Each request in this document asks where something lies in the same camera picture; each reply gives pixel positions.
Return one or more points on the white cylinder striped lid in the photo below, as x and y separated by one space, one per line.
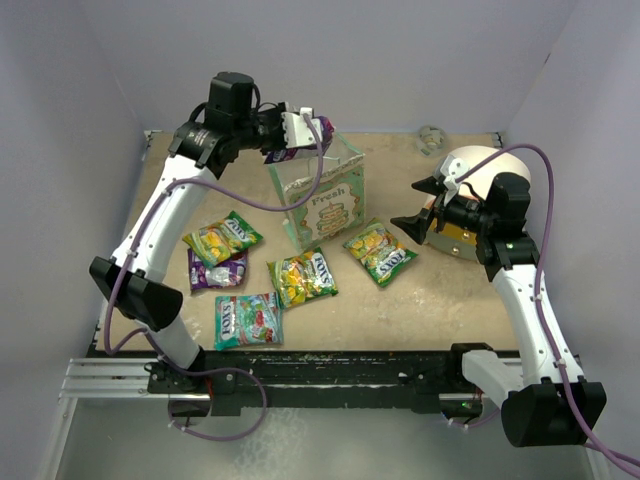
454 240

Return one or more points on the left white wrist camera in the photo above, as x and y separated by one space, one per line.
301 128

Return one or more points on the black front frame rail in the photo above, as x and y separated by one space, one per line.
422 382

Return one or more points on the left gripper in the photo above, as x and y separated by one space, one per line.
276 114

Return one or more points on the green cake paper bag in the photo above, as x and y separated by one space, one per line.
338 203

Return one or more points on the teal Fox's candy bag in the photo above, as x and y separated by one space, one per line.
247 320

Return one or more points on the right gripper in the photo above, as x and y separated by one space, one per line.
417 226

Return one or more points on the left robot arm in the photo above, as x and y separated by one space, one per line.
217 130

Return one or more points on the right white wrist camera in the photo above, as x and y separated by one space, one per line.
449 170

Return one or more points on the green fox's bag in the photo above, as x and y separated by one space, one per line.
219 241
302 278
379 251

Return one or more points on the aluminium rail left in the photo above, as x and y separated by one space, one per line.
105 378

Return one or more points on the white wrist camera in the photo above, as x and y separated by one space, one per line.
301 128
449 170

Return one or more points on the purple snack bag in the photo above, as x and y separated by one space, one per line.
229 273
279 156

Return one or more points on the grey tape roll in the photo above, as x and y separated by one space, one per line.
431 141

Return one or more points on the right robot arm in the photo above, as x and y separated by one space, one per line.
546 401

